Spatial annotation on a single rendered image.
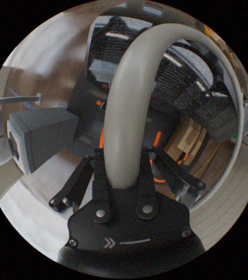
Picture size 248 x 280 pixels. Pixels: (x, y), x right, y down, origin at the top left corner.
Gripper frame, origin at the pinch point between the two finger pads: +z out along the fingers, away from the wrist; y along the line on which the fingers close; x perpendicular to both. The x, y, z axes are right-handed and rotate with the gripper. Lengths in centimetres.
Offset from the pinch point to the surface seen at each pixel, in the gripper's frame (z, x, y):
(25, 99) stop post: 63, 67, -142
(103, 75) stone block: 23.3, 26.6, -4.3
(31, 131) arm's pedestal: 18, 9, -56
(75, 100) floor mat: 89, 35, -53
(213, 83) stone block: 3.1, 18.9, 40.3
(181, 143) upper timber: 59, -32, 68
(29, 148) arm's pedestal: 16, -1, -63
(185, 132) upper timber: 60, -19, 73
